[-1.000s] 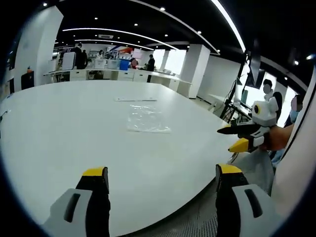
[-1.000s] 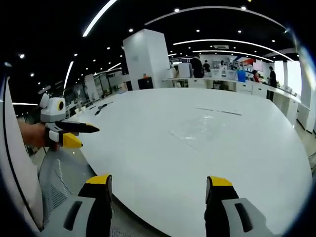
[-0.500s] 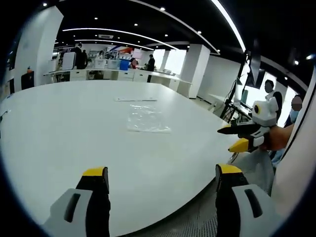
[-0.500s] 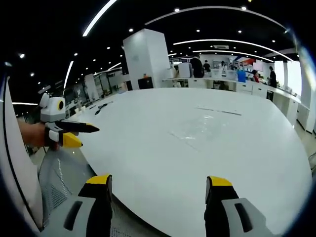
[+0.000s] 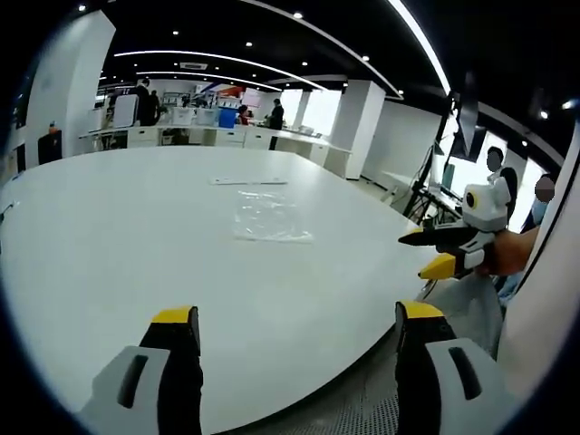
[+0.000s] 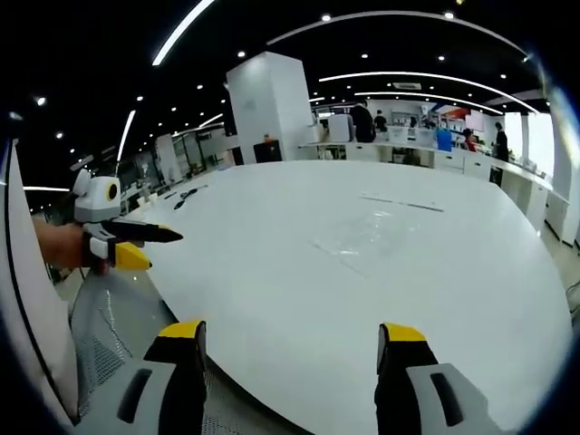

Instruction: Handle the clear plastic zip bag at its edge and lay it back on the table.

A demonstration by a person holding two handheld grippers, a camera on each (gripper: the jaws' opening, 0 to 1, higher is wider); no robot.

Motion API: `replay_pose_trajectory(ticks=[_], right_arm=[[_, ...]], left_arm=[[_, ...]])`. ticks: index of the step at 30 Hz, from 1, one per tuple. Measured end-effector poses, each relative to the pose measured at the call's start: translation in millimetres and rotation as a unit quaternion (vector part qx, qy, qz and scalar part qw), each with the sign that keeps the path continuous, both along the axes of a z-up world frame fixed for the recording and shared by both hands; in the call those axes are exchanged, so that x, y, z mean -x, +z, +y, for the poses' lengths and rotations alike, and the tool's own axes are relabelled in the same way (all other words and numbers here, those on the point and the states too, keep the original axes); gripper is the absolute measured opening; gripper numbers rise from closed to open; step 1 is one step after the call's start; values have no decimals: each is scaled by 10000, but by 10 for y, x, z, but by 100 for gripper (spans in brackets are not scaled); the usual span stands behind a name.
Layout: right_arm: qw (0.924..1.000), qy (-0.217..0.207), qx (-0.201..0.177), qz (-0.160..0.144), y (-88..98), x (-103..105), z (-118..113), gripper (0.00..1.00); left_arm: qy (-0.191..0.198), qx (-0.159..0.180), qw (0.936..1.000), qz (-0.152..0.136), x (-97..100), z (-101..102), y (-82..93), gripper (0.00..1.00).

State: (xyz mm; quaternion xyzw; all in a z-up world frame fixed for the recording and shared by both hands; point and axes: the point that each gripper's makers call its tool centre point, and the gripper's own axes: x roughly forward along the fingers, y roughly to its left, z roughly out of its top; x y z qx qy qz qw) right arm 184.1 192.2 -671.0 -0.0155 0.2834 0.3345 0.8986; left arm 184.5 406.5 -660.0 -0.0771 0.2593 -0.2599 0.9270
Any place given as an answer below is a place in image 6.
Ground ceiling light strip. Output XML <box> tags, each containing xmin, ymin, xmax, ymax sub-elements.
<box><xmin>150</xmin><ymin>0</ymin><xmax>218</xmax><ymax>67</ymax></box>
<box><xmin>266</xmin><ymin>10</ymin><xmax>530</xmax><ymax>61</ymax></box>
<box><xmin>115</xmin><ymin>109</ymin><xmax>138</xmax><ymax>165</ymax></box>
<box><xmin>318</xmin><ymin>71</ymin><xmax>541</xmax><ymax>114</ymax></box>

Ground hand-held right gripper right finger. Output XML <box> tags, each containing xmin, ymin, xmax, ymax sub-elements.
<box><xmin>373</xmin><ymin>321</ymin><xmax>505</xmax><ymax>435</ymax></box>

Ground person's white clothing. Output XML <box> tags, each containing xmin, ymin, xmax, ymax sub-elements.
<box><xmin>0</xmin><ymin>138</ymin><xmax>81</xmax><ymax>430</ymax></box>

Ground black box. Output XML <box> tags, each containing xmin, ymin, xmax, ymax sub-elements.
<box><xmin>252</xmin><ymin>139</ymin><xmax>285</xmax><ymax>165</ymax></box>

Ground grey mesh chair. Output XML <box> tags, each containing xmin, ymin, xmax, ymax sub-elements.
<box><xmin>68</xmin><ymin>270</ymin><xmax>185</xmax><ymax>421</ymax></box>

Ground clear food packaging bag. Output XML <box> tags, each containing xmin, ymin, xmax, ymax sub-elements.
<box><xmin>311</xmin><ymin>211</ymin><xmax>411</xmax><ymax>276</ymax></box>

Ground white square column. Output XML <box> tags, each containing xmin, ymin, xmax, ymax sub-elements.
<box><xmin>225</xmin><ymin>50</ymin><xmax>317</xmax><ymax>165</ymax></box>

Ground black scissors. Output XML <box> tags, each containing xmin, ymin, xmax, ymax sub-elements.
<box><xmin>173</xmin><ymin>188</ymin><xmax>198</xmax><ymax>211</ymax></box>

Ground person's left hand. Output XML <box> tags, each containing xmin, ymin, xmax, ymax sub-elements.
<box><xmin>32</xmin><ymin>220</ymin><xmax>111</xmax><ymax>276</ymax></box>

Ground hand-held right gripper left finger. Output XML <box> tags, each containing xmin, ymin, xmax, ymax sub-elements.
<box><xmin>77</xmin><ymin>319</ymin><xmax>209</xmax><ymax>435</ymax></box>

